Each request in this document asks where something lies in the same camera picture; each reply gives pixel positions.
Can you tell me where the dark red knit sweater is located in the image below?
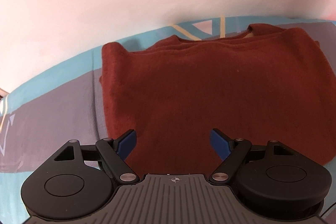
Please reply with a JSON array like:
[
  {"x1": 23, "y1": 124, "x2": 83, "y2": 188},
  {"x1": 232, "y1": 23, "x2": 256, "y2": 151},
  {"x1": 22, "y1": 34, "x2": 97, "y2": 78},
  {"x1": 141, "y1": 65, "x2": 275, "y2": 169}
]
[{"x1": 100, "y1": 24, "x2": 335, "y2": 176}]

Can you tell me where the white door frame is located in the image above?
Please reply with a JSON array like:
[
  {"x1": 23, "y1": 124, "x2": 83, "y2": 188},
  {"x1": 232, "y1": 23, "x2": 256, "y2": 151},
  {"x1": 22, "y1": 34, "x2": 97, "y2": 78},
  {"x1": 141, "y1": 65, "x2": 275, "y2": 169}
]
[{"x1": 0, "y1": 88, "x2": 9, "y2": 98}]

